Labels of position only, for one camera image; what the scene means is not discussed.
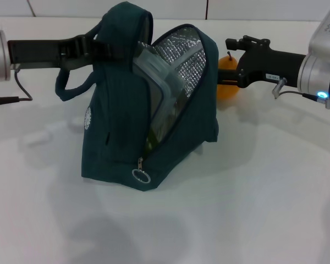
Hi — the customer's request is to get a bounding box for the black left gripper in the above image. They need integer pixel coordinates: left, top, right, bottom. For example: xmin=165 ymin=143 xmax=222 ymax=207
xmin=7 ymin=34 xmax=133 ymax=72

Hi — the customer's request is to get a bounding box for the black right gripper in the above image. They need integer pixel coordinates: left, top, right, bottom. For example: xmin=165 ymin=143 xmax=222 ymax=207
xmin=218 ymin=35 xmax=308 ymax=89

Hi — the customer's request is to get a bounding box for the orange yellow pear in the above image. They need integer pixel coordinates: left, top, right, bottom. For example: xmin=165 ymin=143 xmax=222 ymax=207
xmin=218 ymin=51 xmax=240 ymax=100

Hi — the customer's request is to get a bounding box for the clear plastic blue-rimmed food container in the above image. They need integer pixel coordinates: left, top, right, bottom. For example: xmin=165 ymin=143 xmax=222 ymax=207
xmin=133 ymin=41 xmax=187 ymax=133

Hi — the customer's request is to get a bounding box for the dark teal insulated lunch bag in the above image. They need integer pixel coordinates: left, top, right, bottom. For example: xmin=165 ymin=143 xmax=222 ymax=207
xmin=54 ymin=1 xmax=220 ymax=193

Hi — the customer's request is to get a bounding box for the left arm grey cable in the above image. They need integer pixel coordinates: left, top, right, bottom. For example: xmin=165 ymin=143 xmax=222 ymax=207
xmin=0 ymin=68 xmax=34 ymax=107

